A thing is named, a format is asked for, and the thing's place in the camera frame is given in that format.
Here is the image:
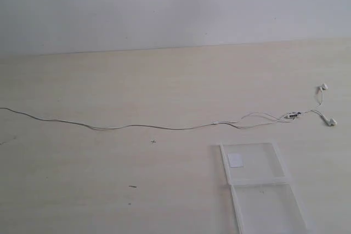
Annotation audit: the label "white sticker label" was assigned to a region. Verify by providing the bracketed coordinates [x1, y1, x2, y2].
[227, 153, 244, 168]

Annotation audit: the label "white wired earphones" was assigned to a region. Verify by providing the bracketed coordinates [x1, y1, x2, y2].
[1, 83, 337, 131]

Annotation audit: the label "clear plastic storage case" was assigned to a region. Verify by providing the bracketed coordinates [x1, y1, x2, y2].
[219, 142, 315, 233]

